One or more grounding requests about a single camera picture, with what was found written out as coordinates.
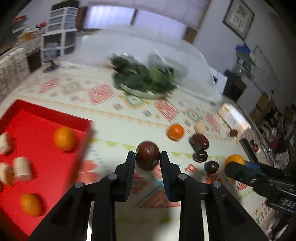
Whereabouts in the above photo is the face tissue pack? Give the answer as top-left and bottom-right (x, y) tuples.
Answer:
(218, 103), (251, 136)

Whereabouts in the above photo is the dark red plum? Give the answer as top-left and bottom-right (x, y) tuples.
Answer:
(135, 141), (160, 171)

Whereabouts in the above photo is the framed wall picture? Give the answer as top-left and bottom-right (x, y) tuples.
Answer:
(223, 0), (255, 41)

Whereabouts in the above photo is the patterned tablecloth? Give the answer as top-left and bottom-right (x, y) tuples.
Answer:
(1, 62), (274, 240)

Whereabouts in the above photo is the beige fruit cylinder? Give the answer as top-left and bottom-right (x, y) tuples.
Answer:
(13, 157), (32, 182)

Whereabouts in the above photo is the white mesh food cover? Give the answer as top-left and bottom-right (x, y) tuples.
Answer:
(75, 25), (222, 102)

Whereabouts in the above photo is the small orange mandarin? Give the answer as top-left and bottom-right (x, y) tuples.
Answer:
(167, 123), (185, 141)

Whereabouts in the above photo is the beige round peeled fruit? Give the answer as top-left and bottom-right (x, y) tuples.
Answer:
(194, 123), (206, 134)

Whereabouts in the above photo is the beige fruit piece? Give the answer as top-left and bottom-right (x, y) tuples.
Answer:
(0, 133), (12, 155)

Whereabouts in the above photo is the white drawer cabinet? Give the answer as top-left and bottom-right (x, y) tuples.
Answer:
(41, 1), (80, 62)

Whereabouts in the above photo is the large orange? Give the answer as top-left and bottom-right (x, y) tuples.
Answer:
(53, 127), (76, 152)

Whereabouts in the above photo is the red tray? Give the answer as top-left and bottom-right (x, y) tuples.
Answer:
(1, 99), (92, 240)

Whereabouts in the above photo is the patterned chair cushion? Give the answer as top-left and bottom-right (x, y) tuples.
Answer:
(1, 48), (30, 102)

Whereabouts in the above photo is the dark plum small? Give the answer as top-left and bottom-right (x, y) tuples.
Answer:
(204, 160), (219, 175)

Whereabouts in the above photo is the plate of green spinach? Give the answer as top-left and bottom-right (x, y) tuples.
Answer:
(109, 54), (177, 98)

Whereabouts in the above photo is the red wrinkled date fruit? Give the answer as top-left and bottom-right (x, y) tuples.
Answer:
(229, 130), (238, 138)

